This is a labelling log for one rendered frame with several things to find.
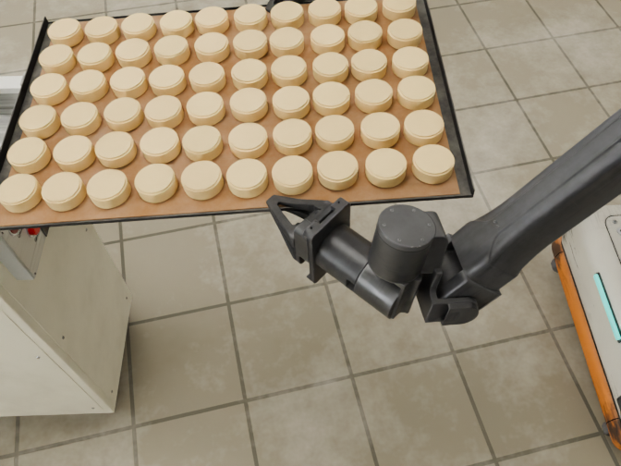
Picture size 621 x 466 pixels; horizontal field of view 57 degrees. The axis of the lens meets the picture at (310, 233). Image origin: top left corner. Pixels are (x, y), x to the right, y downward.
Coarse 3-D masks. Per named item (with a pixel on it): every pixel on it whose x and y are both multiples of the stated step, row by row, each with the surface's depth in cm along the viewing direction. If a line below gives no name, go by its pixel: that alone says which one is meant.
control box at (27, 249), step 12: (24, 228) 95; (0, 240) 88; (12, 240) 91; (24, 240) 95; (36, 240) 99; (0, 252) 91; (12, 252) 91; (24, 252) 94; (36, 252) 99; (12, 264) 94; (24, 264) 95; (36, 264) 99; (24, 276) 97
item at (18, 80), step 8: (24, 72) 96; (0, 80) 96; (8, 80) 96; (16, 80) 96; (0, 88) 95; (8, 88) 95; (16, 88) 95; (0, 96) 97; (8, 96) 97; (16, 96) 97; (0, 104) 98; (8, 104) 98; (0, 112) 100; (8, 112) 100
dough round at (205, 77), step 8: (200, 64) 82; (208, 64) 82; (216, 64) 82; (192, 72) 81; (200, 72) 81; (208, 72) 81; (216, 72) 81; (224, 72) 81; (192, 80) 80; (200, 80) 80; (208, 80) 80; (216, 80) 80; (224, 80) 81; (192, 88) 81; (200, 88) 80; (208, 88) 80; (216, 88) 80
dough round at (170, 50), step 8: (160, 40) 85; (168, 40) 85; (176, 40) 85; (184, 40) 85; (160, 48) 84; (168, 48) 84; (176, 48) 84; (184, 48) 84; (160, 56) 84; (168, 56) 83; (176, 56) 83; (184, 56) 84; (168, 64) 84; (176, 64) 84
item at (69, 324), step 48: (0, 144) 96; (48, 240) 110; (96, 240) 137; (0, 288) 93; (48, 288) 110; (96, 288) 136; (0, 336) 105; (48, 336) 110; (96, 336) 135; (0, 384) 126; (48, 384) 127; (96, 384) 134
